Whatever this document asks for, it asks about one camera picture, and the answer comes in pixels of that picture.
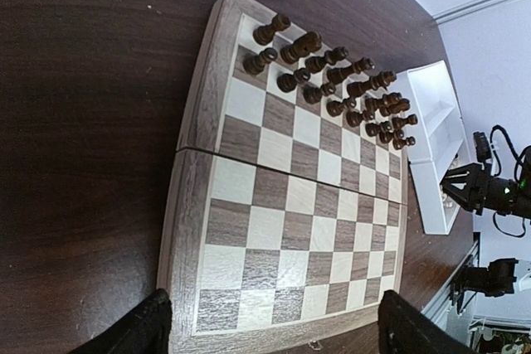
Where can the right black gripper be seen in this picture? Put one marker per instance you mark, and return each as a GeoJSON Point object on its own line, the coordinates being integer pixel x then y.
{"type": "Point", "coordinates": [468, 186]}

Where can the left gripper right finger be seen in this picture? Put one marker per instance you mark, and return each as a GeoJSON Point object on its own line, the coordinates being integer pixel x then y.
{"type": "Point", "coordinates": [403, 329]}

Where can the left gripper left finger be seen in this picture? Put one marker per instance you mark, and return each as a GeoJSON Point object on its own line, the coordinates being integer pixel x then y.
{"type": "Point", "coordinates": [144, 329]}

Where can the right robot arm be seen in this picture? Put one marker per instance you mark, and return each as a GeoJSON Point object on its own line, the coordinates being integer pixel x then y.
{"type": "Point", "coordinates": [507, 198]}

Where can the pile of white chess pieces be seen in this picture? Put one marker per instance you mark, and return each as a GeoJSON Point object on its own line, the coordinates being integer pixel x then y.
{"type": "Point", "coordinates": [446, 201]}

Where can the wooden chess board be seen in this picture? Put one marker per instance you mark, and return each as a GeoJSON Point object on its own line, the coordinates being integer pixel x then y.
{"type": "Point", "coordinates": [283, 225]}

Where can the white plastic tray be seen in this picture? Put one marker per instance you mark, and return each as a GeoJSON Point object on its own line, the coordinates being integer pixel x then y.
{"type": "Point", "coordinates": [441, 142]}

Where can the dark pawn eight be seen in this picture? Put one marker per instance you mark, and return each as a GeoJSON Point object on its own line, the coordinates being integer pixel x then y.
{"type": "Point", "coordinates": [400, 143]}

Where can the dark pawn seven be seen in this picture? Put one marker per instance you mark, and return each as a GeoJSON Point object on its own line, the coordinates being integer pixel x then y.
{"type": "Point", "coordinates": [387, 137]}

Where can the dark pawn six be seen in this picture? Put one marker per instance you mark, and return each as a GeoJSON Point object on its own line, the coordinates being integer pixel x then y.
{"type": "Point", "coordinates": [374, 129]}

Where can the dark knight right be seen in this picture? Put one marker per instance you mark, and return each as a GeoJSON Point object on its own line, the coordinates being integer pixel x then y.
{"type": "Point", "coordinates": [402, 105]}

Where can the dark knight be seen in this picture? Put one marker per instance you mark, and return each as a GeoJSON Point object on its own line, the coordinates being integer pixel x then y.
{"type": "Point", "coordinates": [402, 105]}
{"type": "Point", "coordinates": [310, 42]}

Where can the dark bishop right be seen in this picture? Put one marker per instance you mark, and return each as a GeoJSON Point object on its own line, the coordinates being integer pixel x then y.
{"type": "Point", "coordinates": [372, 104]}

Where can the dark bishop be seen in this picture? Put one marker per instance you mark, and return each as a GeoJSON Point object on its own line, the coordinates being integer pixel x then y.
{"type": "Point", "coordinates": [372, 104]}
{"type": "Point", "coordinates": [316, 64]}

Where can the dark pawn five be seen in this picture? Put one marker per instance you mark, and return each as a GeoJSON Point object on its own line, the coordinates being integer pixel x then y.
{"type": "Point", "coordinates": [355, 118]}

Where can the dark king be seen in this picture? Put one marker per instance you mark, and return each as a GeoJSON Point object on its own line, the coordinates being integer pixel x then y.
{"type": "Point", "coordinates": [382, 80]}

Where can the dark pawn four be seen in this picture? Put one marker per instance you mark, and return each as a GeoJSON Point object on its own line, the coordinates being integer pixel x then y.
{"type": "Point", "coordinates": [335, 108]}

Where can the dark queen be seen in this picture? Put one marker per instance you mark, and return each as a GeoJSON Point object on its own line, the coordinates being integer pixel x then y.
{"type": "Point", "coordinates": [338, 75]}

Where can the dark pawn three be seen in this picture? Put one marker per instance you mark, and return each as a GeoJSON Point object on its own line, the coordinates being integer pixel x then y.
{"type": "Point", "coordinates": [313, 94]}

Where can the dark bishop left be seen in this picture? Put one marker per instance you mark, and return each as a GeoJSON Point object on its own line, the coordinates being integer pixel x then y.
{"type": "Point", "coordinates": [316, 64]}

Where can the dark pawn two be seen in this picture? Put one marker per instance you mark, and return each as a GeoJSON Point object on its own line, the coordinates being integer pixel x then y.
{"type": "Point", "coordinates": [289, 82]}

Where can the dark knight left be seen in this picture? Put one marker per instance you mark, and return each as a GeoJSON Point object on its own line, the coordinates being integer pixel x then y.
{"type": "Point", "coordinates": [310, 42]}

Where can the dark pawn one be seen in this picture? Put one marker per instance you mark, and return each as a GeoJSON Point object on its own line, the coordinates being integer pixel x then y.
{"type": "Point", "coordinates": [255, 64]}

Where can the dark rook far left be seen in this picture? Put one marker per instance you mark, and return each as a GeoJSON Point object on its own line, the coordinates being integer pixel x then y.
{"type": "Point", "coordinates": [265, 34]}

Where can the right aluminium frame post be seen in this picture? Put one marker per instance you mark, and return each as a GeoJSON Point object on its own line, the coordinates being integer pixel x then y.
{"type": "Point", "coordinates": [467, 9]}

